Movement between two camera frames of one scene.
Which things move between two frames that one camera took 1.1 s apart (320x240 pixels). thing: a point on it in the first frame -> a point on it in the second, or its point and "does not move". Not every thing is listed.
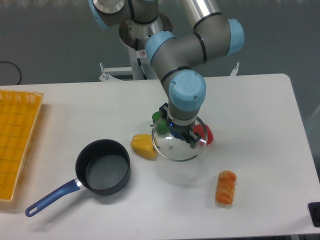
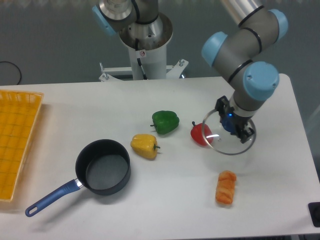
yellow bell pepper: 144,145 does not move
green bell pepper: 161,127 does not move
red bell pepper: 204,132 does not move
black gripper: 179,131 -> 243,132
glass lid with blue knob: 175,149 -> 217,132
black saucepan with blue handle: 102,166 does not move
